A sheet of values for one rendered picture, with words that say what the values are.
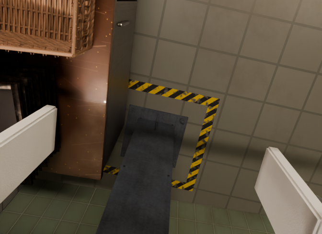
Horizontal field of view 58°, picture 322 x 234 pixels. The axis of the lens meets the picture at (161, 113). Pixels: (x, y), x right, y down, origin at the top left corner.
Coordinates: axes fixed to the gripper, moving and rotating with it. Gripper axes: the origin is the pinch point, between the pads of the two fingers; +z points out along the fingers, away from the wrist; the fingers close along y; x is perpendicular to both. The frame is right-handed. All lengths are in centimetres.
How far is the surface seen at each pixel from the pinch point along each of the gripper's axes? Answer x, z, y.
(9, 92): -15, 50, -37
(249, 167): -61, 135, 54
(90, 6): 8, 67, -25
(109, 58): -6, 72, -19
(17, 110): -19, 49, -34
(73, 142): -36, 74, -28
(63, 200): -95, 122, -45
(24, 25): -1, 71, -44
